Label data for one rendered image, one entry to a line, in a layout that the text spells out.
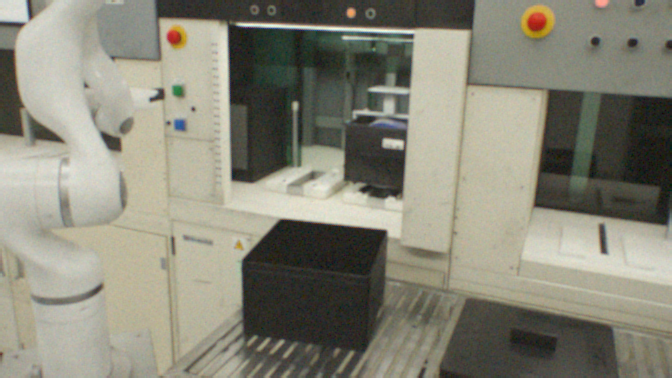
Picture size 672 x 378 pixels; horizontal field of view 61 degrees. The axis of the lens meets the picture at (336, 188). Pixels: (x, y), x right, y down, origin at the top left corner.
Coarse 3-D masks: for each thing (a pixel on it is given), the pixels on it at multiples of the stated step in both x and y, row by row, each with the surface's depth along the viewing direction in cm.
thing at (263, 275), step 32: (288, 224) 144; (320, 224) 142; (256, 256) 128; (288, 256) 146; (320, 256) 144; (352, 256) 142; (384, 256) 135; (256, 288) 119; (288, 288) 118; (320, 288) 116; (352, 288) 114; (384, 288) 141; (256, 320) 122; (288, 320) 120; (320, 320) 118; (352, 320) 117
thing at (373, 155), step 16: (352, 112) 178; (368, 112) 176; (384, 112) 173; (352, 128) 169; (368, 128) 167; (384, 128) 165; (352, 144) 170; (368, 144) 168; (384, 144) 166; (400, 144) 165; (352, 160) 172; (368, 160) 170; (384, 160) 168; (400, 160) 166; (352, 176) 173; (368, 176) 171; (384, 176) 169; (400, 176) 167; (400, 192) 176
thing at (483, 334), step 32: (480, 320) 113; (512, 320) 113; (544, 320) 113; (576, 320) 114; (448, 352) 102; (480, 352) 102; (512, 352) 102; (544, 352) 102; (576, 352) 103; (608, 352) 103
